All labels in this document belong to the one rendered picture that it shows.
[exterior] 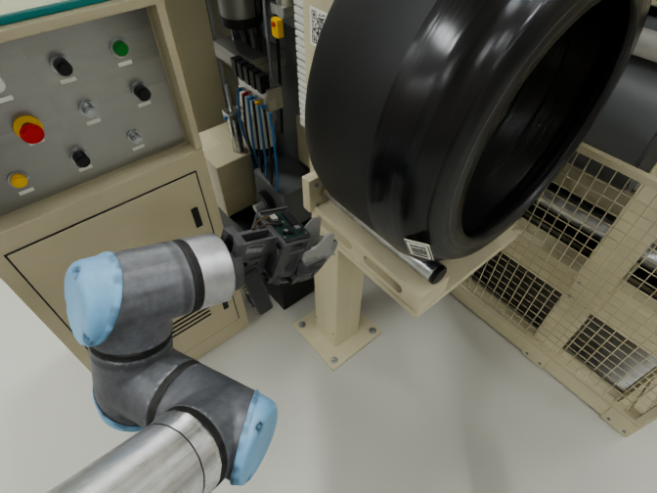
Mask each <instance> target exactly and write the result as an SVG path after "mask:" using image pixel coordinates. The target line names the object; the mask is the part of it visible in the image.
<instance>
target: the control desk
mask: <svg viewBox="0 0 657 493"><path fill-rule="evenodd" d="M222 231H223V223H222V219H221V215H220V212H219V208H218V204H217V200H216V198H215V194H214V190H213V186H212V183H211V179H210V175H209V171H208V168H207V164H206V160H205V156H204V153H203V149H202V144H201V140H200V137H199V133H198V130H197V123H196V119H195V116H194V112H193V108H192V104H191V101H190V97H189V93H188V89H187V86H186V82H185V78H184V74H183V71H182V68H181V64H180V60H179V56H178V53H177V49H176V45H175V41H174V38H173V34H172V30H171V26H170V23H169V19H168V16H167V12H166V9H165V5H164V1H163V0H109V1H105V2H101V3H97V4H92V5H88V6H84V7H79V8H75V9H71V10H66V11H62V12H58V13H54V14H50V15H46V16H41V17H37V18H33V19H28V20H24V21H20V22H12V23H8V24H3V25H0V278H1V279H2V280H3V282H4V283H5V284H6V285H7V286H8V287H9V288H10V289H11V290H12V291H13V292H14V293H15V294H16V295H17V296H18V297H19V298H20V299H21V300H22V301H23V302H24V304H25V305H26V306H27V307H28V308H29V309H30V310H31V311H32V312H33V313H34V314H35V315H36V316H37V317H38V318H39V319H40V320H41V321H42V322H43V323H44V324H45V325H46V326H47V328H48V329H49V330H50V331H51V332H52V333H53V334H54V335H55V336H56V337H57V338H58V339H59V340H60V341H61V342H62V343H63V344H64V345H65V346H66V347H67V348H68V350H69V351H70V352H71V353H72V354H73V355H74V356H75V357H76V358H77V359H78V360H79V361H80V362H81V363H82V364H83V365H84V366H85V367H86V368H87V369H88V370H89V371H90V373H91V366H90V358H89V351H88V346H83V345H81V344H79V343H78V341H77V340H76V339H75V337H74V335H73V333H72V330H71V327H70V324H69V321H68V317H67V313H66V301H65V277H66V271H67V269H68V267H69V266H70V265H71V264H72V263H73V262H75V261H77V260H79V259H83V258H87V257H92V256H96V255H98V254H100V253H102V252H105V251H110V252H115V251H120V250H125V249H129V248H134V247H143V246H148V245H153V244H158V243H163V242H168V241H173V240H178V239H182V238H187V237H191V236H196V235H201V234H206V233H213V234H215V235H217V236H218V237H219V238H221V235H222ZM172 321H173V329H172V331H173V332H172V334H173V348H174V349H176V350H177V351H179V352H182V353H184V354H186V355H188V356H190V357H192V358H194V359H196V360H197V359H198V358H200V357H201V356H203V355H204V354H206V353H207V352H209V351H210V350H212V349H213V348H215V347H217V346H218V345H220V344H221V343H223V342H224V341H226V340H227V339H229V338H230V337H232V336H234V335H235V334H237V333H239V332H240V331H242V330H243V329H245V328H246V327H248V326H249V322H248V318H247V315H246V311H245V307H244V303H243V300H242V296H241V289H239V290H237V291H234V294H233V296H232V298H231V299H230V300H228V301H226V302H223V303H220V304H217V305H214V306H211V307H208V308H204V309H201V310H199V311H196V312H193V313H190V314H187V315H184V316H181V317H178V318H175V319H173V320H172ZM91 374H92V373H91Z"/></svg>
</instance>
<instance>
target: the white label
mask: <svg viewBox="0 0 657 493"><path fill-rule="evenodd" d="M404 241H405V243H406V246H407V248H408V250H409V253H410V254H411V255H415V256H418V257H422V258H426V259H429V260H434V258H433V255H432V252H431V249H430V246H429V245H427V244H423V243H419V242H415V241H412V240H408V239H404Z"/></svg>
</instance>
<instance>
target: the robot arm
mask: <svg viewBox="0 0 657 493"><path fill-rule="evenodd" d="M274 211H276V212H274ZM269 212H272V213H269ZM320 229H321V218H320V217H314V218H312V219H310V220H309V222H308V223H307V224H306V225H305V226H303V225H302V224H301V223H300V222H299V221H298V220H297V219H296V218H295V216H294V215H293V214H292V213H291V212H290V211H289V210H288V209H287V206H283V207H278V208H272V209H266V210H261V211H256V214H255V217H254V220H253V224H252V227H251V230H247V231H242V232H238V231H237V229H236V228H235V227H234V226H233V225H232V226H227V227H223V231H222V235H221V238H219V237H218V236H217V235H215V234H213V233H206V234H201V235H196V236H191V237H187V238H182V239H178V240H173V241H168V242H163V243H158V244H153V245H148V246H139V247H134V248H129V249H125V250H120V251H115V252H110V251H105V252H102V253H100V254H98V255H96V256H92V257H87V258H83V259H79V260H77V261H75V262H73V263H72V264H71V265H70V266H69V267H68V269H67V271H66V277H65V301H66V313H67V317H68V321H69V324H70V327H71V330H72V333H73V335H74V337H75V339H76V340H77V341H78V343H79V344H81V345H83V346H88V351H89V358H90V366H91V373H92V381H93V387H92V395H93V400H94V404H95V406H96V408H97V411H98V414H99V416H100V418H101V419H102V420H103V422H104V423H105V424H107V425H108V426H110V427H112V428H114V429H116V430H120V431H128V432H136V431H138V432H137V433H135V434H134V435H132V436H131V437H129V438H128V439H126V440H125V441H123V442H122V443H120V444H119V445H117V446H116V447H114V448H113V449H111V450H110V451H108V452H107V453H106V454H105V455H103V456H102V457H100V458H99V459H97V460H96V461H94V462H93V463H91V464H89V465H88V466H86V467H85V468H83V469H82V470H80V471H78V472H77V473H75V474H74V475H72V476H71V477H69V478H68V479H66V480H65V481H63V482H62V483H60V484H59V485H57V486H56V487H54V488H53V489H51V490H50V491H48V492H47V493H211V492H212V491H213V490H214V489H215V488H216V487H217V486H218V485H219V484H220V483H221V482H222V481H223V480H224V479H225V478H226V479H228V480H230V484H231V485H237V486H242V485H245V484H246V483H247V482H249V481H250V480H251V478H252V477H253V476H254V474H255V473H256V471H257V470H258V468H259V466H260V464H261V463H262V461H263V459H264V457H265V455H266V453H267V450H268V448H269V446H270V443H271V441H272V438H273V435H274V432H275V428H276V424H277V420H278V408H277V405H276V403H275V402H274V401H273V400H272V399H270V398H268V397H267V396H265V395H263V394H261V393H260V392H259V390H258V389H255V390H254V389H252V388H250V387H248V386H246V385H244V384H242V383H240V382H238V381H235V380H233V379H231V378H229V377H227V376H225V375H223V374H221V373H219V372H217V371H215V370H213V369H211V368H209V367H208V366H206V365H204V364H201V363H200V362H199V361H198V360H196V359H194V358H192V357H190V356H188V355H186V354H184V353H182V352H179V351H177V350H176V349H174V348H173V334H172V332H173V331H172V329H173V321H172V320H173V319H175V318H178V317H181V316H184V315H187V314H190V313H193V312H196V311H199V310H201V309H204V308H208V307H211V306H214V305H217V304H220V303H223V302H226V301H228V300H230V299H231V298H232V296H233V294H234V291H237V290H239V289H240V288H242V289H243V291H244V293H245V295H244V298H245V301H246V303H247V304H248V305H249V306H251V307H253V308H255V309H256V311H257V312H258V313H259V315H263V314H264V313H266V312H267V311H269V310H270V309H272V308H273V304H272V301H271V299H270V295H269V291H268V289H267V288H266V287H265V286H264V283H263V281H262V280H265V282H266V283H267V284H270V283H272V284H275V285H277V286H278V285H279V284H285V283H288V282H289V283H290V284H291V285H293V284H294V283H297V282H303V281H307V280H309V279H311V278H312V277H314V276H315V275H316V273H317V272H318V271H319V270H320V269H321V268H322V267H323V266H324V264H325V263H326V262H327V261H328V260H329V258H330V257H331V256H332V255H333V253H334V251H335V249H336V247H337V243H338V241H337V240H336V239H335V238H334V232H330V233H328V234H326V235H325V236H322V235H320Z"/></svg>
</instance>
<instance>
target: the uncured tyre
mask: <svg viewBox="0 0 657 493"><path fill-rule="evenodd" d="M651 1H652V0H334V1H333V3H332V5H331V7H330V9H329V11H328V15H327V17H326V20H325V22H324V25H323V27H322V30H321V33H320V36H319V39H318V42H317V46H316V49H315V53H314V57H313V61H312V64H311V69H310V74H309V79H308V85H307V92H306V101H305V135H306V143H307V149H308V153H309V157H310V159H311V162H312V165H313V167H314V169H315V171H316V173H317V175H318V177H319V178H320V180H321V182H322V183H323V185H324V186H325V188H326V190H327V191H328V193H329V194H330V195H331V196H332V197H333V198H334V199H335V200H336V201H337V202H338V203H340V204H341V205H342V206H343V207H345V208H346V209H347V210H348V211H350V212H351V213H352V214H353V215H355V216H356V217H357V218H358V219H360V220H361V221H362V222H363V223H364V224H366V225H367V226H368V227H369V228H371V229H372V230H373V231H374V232H376V233H377V234H378V235H379V236H381V237H382V238H383V239H384V240H385V241H387V242H388V243H389V244H391V245H392V246H393V247H394V248H396V249H397V250H398V251H400V252H402V253H404V254H405V255H408V256H410V257H413V258H415V259H418V260H421V261H439V260H448V259H457V258H462V257H466V256H468V255H471V254H472V253H474V252H476V251H478V250H479V249H481V248H483V247H485V246H486V245H488V244H489V243H491V242H492V241H493V240H495V239H496V238H497V237H498V236H500V235H501V234H502V233H503V232H504V231H506V230H507V229H508V228H509V227H510V226H511V225H512V224H513V223H514V222H515V221H516V220H517V219H519V218H520V217H521V216H522V215H523V214H524V213H525V211H526V210H527V209H528V208H529V207H530V206H531V205H532V204H533V203H534V202H535V201H536V200H537V199H538V197H539V196H540V195H541V194H542V193H543V192H544V191H545V189H546V188H547V187H548V186H549V184H550V183H551V182H552V181H553V180H554V178H555V177H556V176H557V175H558V173H559V172H560V171H561V169H562V168H563V167H564V166H565V164H566V163H567V162H568V160H569V159H570V158H571V156H572V155H573V154H574V153H575V152H576V150H577V149H578V147H579V146H580V145H581V143H582V142H583V140H584V139H585V137H586V136H587V134H588V133H589V131H590V130H591V128H592V126H593V124H594V123H595V121H596V120H597V118H598V117H599V115H600V113H601V112H602V110H603V108H604V107H605V105H606V103H607V102H608V100H609V98H610V96H611V95H612V93H613V91H614V89H615V87H616V85H617V84H618V82H619V80H620V78H621V76H622V74H623V72H624V70H625V68H626V66H627V64H628V62H629V60H630V58H631V56H632V54H633V51H634V49H635V46H636V43H637V41H638V39H639V37H640V34H641V32H642V29H643V26H644V24H645V21H646V18H647V15H648V12H649V8H650V5H651ZM404 239H408V240H412V241H415V242H419V243H423V244H427V245H429V246H430V249H431V252H432V255H433V258H434V260H429V259H426V258H422V257H418V256H415V255H411V254H410V253H409V250H408V248H407V246H406V243H405V241H404Z"/></svg>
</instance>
